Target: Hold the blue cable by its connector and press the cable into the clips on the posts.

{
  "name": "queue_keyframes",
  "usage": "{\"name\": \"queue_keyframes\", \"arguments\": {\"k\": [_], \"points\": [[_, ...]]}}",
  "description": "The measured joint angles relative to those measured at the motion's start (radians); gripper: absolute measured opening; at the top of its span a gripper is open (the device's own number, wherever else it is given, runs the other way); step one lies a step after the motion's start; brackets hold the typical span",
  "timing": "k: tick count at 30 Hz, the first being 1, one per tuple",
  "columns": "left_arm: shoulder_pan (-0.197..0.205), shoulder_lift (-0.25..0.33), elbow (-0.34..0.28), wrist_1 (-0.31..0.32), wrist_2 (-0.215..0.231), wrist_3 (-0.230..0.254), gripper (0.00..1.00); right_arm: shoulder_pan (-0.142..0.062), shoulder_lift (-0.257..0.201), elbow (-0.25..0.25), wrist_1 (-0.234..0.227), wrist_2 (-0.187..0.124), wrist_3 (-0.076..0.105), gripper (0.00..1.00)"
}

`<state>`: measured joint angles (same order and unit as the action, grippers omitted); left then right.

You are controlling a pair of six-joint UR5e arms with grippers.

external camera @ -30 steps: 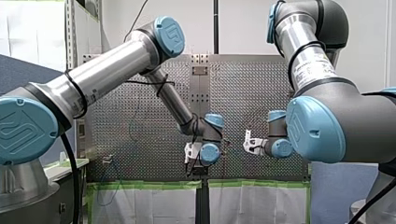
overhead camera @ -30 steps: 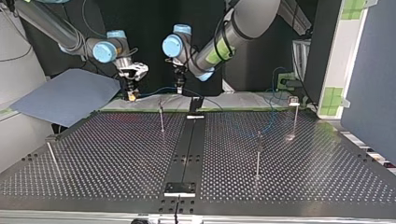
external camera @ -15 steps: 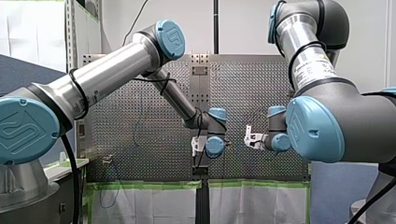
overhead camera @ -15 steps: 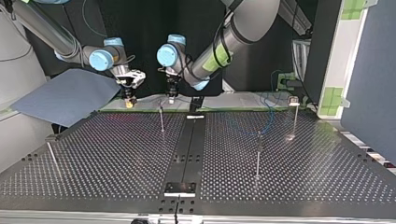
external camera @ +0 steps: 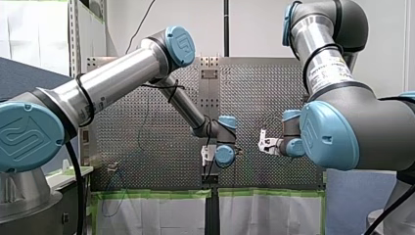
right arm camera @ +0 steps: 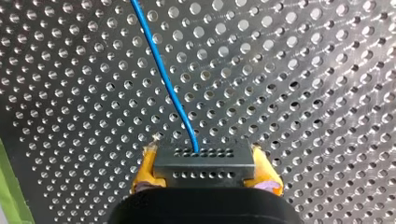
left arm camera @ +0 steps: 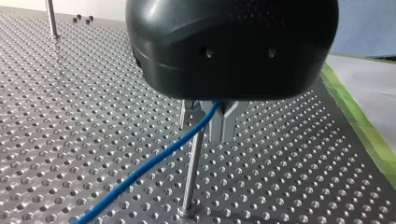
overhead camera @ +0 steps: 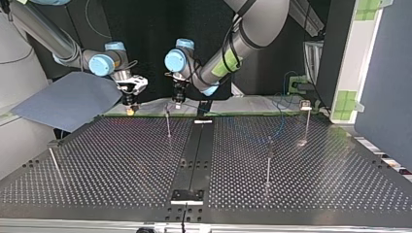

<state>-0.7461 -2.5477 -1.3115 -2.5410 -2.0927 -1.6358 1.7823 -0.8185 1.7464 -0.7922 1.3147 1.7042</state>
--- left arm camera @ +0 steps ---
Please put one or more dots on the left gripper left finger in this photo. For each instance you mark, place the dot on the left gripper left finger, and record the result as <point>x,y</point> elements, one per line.
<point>214,127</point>

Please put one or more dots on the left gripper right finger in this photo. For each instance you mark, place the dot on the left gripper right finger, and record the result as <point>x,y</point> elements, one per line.
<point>229,124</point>

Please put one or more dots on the metal post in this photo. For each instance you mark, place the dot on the metal post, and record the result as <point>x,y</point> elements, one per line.
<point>51,18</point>
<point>191,174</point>

